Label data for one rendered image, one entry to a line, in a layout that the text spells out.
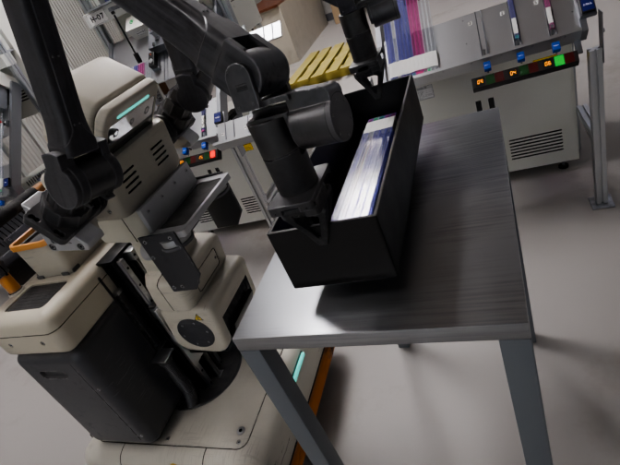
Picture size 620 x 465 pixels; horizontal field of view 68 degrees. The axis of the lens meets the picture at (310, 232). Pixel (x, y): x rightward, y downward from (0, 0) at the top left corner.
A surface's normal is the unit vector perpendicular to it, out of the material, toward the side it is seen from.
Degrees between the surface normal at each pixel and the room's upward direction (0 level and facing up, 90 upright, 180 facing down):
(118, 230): 90
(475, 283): 0
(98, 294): 90
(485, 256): 0
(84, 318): 90
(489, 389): 0
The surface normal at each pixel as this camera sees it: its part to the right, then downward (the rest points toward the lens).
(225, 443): -0.35, -0.79
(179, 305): -0.25, 0.59
